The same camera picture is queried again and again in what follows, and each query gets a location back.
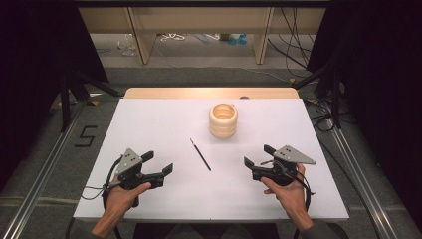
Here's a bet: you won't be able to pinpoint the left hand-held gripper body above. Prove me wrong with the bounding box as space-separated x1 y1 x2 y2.
113 147 166 208

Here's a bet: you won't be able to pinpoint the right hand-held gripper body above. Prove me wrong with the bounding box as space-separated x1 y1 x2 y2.
252 144 317 187

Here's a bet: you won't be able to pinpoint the person's left hand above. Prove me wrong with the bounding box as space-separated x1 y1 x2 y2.
102 174 152 227

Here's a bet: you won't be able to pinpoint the person's right hand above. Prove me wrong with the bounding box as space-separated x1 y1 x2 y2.
260 162 314 230

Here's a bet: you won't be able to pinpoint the white board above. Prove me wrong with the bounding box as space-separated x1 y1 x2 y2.
73 98 350 223

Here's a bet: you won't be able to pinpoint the thin black pen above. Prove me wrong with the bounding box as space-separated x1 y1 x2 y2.
189 137 212 172

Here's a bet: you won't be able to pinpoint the ribbed beige pen holder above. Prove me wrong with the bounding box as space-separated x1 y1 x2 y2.
208 103 239 139

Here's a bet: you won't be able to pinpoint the person's legs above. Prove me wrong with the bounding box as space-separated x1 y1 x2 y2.
132 222 281 239

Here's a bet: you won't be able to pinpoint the black metal stand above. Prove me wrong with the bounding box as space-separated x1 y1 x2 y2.
58 68 120 133
292 59 342 129

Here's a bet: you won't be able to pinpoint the blue plastic item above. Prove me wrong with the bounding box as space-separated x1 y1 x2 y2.
227 33 249 47

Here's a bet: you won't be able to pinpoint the black curtain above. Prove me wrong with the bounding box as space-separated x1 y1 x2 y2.
307 0 422 233
0 0 110 193

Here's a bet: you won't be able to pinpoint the wooden bench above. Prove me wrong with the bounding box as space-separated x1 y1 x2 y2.
78 6 327 66

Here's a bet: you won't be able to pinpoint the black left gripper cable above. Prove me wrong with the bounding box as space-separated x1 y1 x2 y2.
66 154 124 239

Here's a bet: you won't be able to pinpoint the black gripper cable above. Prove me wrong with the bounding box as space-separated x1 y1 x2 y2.
66 154 124 239
260 158 317 239

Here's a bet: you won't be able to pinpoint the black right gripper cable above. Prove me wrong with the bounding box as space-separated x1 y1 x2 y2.
260 158 317 239

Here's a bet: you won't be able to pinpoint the aluminium floor rail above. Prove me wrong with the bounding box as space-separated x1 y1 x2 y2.
326 118 401 239
0 99 88 239

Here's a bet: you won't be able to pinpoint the bundle of black floor cables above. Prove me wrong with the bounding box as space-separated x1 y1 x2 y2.
267 7 332 133

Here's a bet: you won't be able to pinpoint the white cord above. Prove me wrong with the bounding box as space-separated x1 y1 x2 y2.
160 32 187 43

